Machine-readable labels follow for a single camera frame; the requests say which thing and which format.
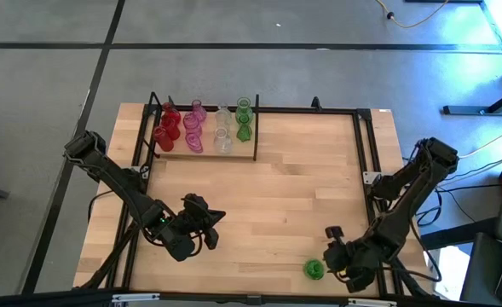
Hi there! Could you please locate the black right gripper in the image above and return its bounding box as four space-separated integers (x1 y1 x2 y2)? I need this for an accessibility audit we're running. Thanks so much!
323 225 378 294

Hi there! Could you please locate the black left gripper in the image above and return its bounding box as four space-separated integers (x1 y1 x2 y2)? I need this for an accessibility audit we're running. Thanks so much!
177 194 227 251

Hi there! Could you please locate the clear ribbed bulbous vase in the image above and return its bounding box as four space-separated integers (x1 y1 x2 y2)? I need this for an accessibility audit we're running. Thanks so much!
215 103 234 128
213 125 234 155

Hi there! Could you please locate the pink ribbed wide-mouth vase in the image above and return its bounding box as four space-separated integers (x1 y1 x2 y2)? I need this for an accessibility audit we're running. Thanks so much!
185 131 205 154

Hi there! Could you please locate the green twisted glass vase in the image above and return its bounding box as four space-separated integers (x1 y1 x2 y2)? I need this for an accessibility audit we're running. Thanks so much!
236 113 253 142

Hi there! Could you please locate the red ribbed glass vase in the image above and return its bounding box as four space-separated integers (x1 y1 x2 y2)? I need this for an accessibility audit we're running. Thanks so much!
160 115 182 141
152 125 175 154

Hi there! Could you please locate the pink ribbed bottle vase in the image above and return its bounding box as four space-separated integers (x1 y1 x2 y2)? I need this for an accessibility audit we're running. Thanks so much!
182 111 204 138

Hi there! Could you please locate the pink bulbous glass vase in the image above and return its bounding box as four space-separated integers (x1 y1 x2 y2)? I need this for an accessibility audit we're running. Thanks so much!
191 99 208 123

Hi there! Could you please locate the red smooth bulbous vase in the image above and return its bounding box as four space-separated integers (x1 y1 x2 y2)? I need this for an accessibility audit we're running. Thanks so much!
161 101 182 125

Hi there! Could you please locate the green ribbed glass vase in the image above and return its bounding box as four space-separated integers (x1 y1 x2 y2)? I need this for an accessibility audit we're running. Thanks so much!
235 96 255 125

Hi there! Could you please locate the green round glass vase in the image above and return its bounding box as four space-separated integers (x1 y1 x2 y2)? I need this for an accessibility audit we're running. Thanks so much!
303 258 326 281

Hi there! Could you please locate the silver aluminium bar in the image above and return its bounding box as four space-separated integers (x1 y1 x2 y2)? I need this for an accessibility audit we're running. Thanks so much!
347 298 399 307
112 293 161 304

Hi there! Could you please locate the dark grey desk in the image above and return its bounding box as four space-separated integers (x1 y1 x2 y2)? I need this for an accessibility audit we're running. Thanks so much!
459 232 502 307

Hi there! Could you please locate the black desk foot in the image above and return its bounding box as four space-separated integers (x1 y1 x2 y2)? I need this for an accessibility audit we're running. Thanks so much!
441 83 502 116

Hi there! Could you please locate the silver corner bracket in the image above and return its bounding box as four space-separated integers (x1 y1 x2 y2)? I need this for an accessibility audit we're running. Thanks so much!
130 165 151 180
362 170 382 186

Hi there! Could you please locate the black metal shelf frame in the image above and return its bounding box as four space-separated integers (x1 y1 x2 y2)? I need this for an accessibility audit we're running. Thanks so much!
147 92 262 165

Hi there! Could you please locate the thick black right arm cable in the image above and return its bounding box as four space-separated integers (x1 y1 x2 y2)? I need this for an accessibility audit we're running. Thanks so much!
382 212 443 283

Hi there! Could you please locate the black floor cable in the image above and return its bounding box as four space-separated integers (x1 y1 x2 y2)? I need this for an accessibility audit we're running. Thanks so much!
415 172 502 228

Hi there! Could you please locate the black table frame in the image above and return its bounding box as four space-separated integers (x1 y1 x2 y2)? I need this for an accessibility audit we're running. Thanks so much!
79 101 430 307

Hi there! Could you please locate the white floor cable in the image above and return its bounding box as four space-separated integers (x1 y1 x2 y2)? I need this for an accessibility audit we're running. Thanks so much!
459 123 502 159

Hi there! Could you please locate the yellow floor cable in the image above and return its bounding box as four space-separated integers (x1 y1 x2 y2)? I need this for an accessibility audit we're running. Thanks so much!
376 0 448 29

